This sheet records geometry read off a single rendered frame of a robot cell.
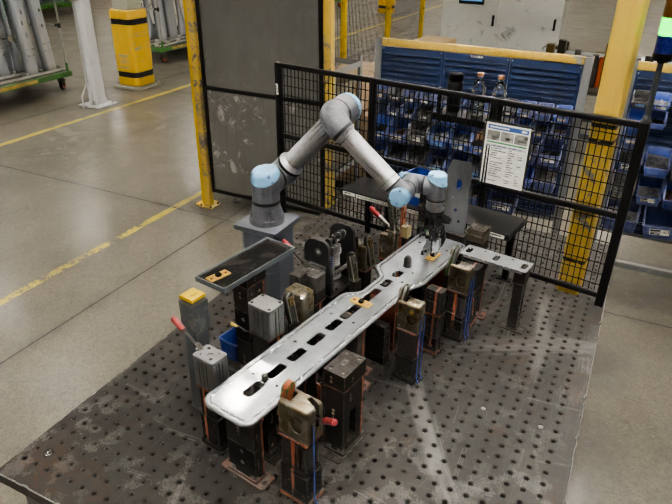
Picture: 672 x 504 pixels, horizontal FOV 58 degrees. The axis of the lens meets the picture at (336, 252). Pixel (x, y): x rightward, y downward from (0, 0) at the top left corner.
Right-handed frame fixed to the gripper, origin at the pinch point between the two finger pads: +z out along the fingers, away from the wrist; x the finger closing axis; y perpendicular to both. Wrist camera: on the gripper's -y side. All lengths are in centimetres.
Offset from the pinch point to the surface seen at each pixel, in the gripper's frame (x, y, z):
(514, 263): 29.3, -15.3, 3.0
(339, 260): -24.7, 32.7, -2.9
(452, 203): -5.4, -26.7, -10.6
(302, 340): -8, 77, 1
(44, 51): -762, -292, 49
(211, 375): -18, 109, -1
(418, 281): 4.4, 20.8, 2.3
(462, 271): 16.8, 8.4, -0.4
